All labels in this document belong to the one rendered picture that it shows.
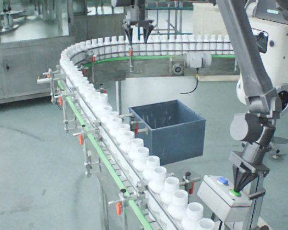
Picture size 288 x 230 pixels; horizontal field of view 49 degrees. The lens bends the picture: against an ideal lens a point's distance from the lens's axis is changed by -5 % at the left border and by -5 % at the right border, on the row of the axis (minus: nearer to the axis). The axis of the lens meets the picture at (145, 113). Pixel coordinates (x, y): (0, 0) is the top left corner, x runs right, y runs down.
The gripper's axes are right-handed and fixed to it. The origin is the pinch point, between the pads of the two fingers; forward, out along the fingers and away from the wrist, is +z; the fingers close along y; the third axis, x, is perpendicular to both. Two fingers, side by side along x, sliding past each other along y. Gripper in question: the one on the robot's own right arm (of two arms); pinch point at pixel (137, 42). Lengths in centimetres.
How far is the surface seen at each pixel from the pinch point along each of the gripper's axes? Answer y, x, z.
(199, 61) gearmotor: -93, -95, 40
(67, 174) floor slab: 14, -130, 140
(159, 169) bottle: 15, 51, 25
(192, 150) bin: -35, -9, 62
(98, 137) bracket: 19.8, 6.3, 35.4
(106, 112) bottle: 16.1, 7.1, 24.8
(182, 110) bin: -42, -32, 49
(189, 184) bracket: 5, 52, 32
